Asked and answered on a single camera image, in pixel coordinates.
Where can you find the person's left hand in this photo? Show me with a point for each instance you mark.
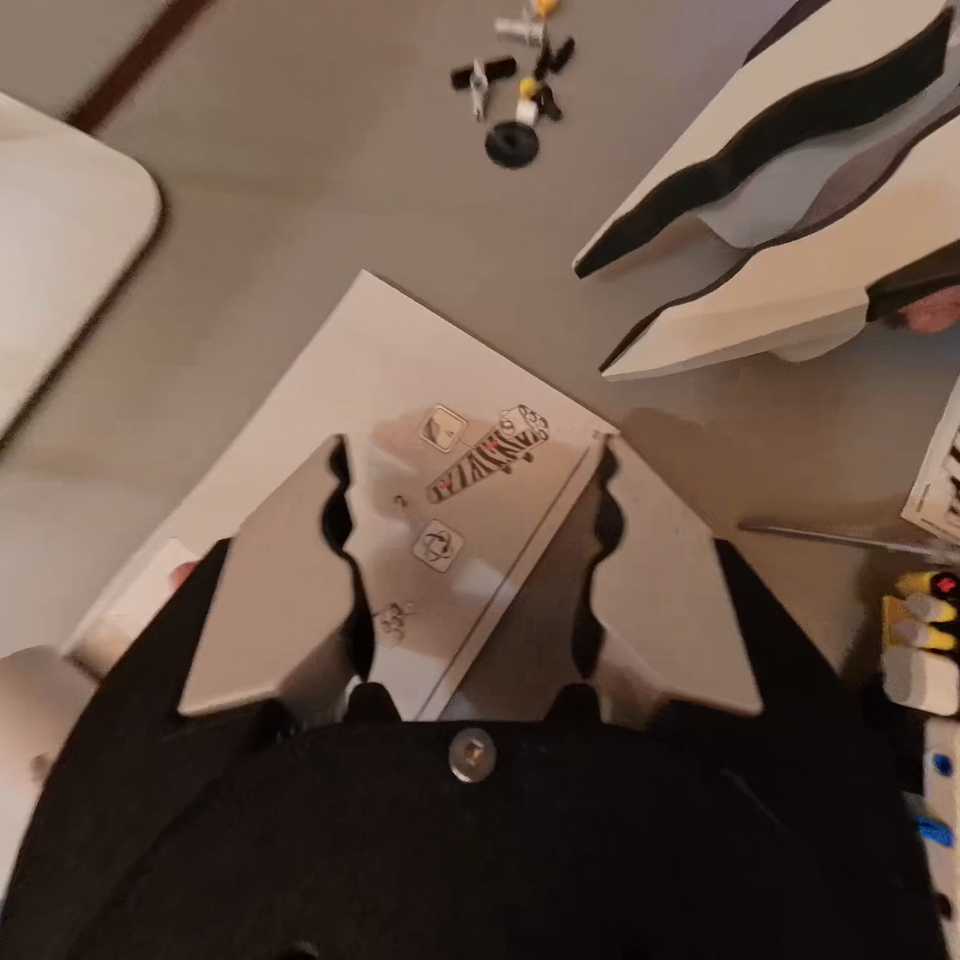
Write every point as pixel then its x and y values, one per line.
pixel 184 576

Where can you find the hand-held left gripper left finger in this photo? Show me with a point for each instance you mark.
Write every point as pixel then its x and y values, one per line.
pixel 277 615

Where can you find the small cluster of lego pieces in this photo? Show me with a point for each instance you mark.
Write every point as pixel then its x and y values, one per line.
pixel 517 82

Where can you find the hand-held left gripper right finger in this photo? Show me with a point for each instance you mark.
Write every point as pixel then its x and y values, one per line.
pixel 667 615

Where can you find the person's right hand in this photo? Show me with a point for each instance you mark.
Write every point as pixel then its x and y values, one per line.
pixel 934 311

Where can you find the lego instruction booklet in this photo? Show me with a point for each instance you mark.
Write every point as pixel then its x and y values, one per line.
pixel 450 375

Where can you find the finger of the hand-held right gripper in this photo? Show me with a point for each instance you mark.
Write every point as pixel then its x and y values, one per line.
pixel 787 300
pixel 810 75

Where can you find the lego plane model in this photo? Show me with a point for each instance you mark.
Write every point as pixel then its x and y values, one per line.
pixel 922 675

